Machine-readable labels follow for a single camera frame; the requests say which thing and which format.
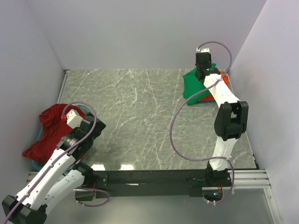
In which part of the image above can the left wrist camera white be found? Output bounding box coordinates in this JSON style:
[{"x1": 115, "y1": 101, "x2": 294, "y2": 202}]
[{"x1": 61, "y1": 109, "x2": 83, "y2": 129}]

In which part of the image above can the dark red t shirt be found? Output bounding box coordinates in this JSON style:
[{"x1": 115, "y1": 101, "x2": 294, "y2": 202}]
[{"x1": 22, "y1": 104, "x2": 72, "y2": 165}]

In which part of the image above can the folded blue t shirt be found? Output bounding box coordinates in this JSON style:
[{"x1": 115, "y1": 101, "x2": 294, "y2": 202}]
[{"x1": 197, "y1": 99, "x2": 215, "y2": 104}]

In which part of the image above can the aluminium rail frame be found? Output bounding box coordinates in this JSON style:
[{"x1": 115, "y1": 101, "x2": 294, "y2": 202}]
[{"x1": 13, "y1": 170, "x2": 281, "y2": 224}]

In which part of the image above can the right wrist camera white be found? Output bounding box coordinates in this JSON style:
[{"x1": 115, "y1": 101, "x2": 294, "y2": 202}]
[{"x1": 196, "y1": 48, "x2": 210, "y2": 53}]

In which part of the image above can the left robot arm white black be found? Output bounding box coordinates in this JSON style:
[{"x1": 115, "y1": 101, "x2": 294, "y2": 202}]
[{"x1": 2, "y1": 115, "x2": 106, "y2": 224}]

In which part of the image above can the folded orange t shirt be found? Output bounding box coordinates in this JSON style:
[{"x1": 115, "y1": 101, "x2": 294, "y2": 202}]
[{"x1": 202, "y1": 75, "x2": 229, "y2": 99}]

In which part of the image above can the black base crossbar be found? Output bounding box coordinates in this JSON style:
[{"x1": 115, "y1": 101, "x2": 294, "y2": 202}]
[{"x1": 77, "y1": 169, "x2": 234, "y2": 201}]

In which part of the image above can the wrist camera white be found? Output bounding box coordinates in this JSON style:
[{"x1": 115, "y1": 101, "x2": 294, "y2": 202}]
[
  {"x1": 196, "y1": 48, "x2": 210, "y2": 53},
  {"x1": 61, "y1": 109, "x2": 83, "y2": 129}
]

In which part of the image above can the green t shirt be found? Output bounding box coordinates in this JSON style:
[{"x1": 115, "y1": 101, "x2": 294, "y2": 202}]
[{"x1": 183, "y1": 67, "x2": 210, "y2": 106}]

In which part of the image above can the clear blue plastic bin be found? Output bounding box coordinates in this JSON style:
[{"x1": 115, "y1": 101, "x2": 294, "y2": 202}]
[{"x1": 30, "y1": 105, "x2": 90, "y2": 171}]

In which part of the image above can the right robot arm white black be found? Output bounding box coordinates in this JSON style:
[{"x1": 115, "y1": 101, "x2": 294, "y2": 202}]
[{"x1": 195, "y1": 48, "x2": 249, "y2": 186}]

